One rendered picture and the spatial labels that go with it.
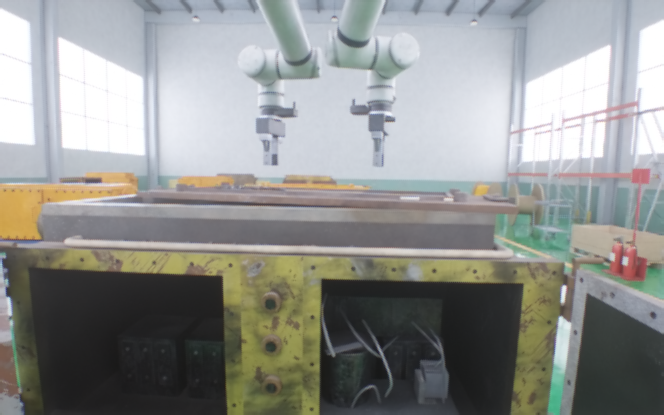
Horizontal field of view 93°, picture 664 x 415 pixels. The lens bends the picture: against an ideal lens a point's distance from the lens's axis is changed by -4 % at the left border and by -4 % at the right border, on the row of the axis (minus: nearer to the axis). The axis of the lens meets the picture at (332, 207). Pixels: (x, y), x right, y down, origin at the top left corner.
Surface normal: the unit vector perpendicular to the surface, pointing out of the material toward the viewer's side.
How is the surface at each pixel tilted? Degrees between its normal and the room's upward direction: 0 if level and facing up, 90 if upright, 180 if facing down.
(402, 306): 90
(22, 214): 90
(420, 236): 90
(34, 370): 90
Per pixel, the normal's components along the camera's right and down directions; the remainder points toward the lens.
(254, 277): -0.04, 0.10
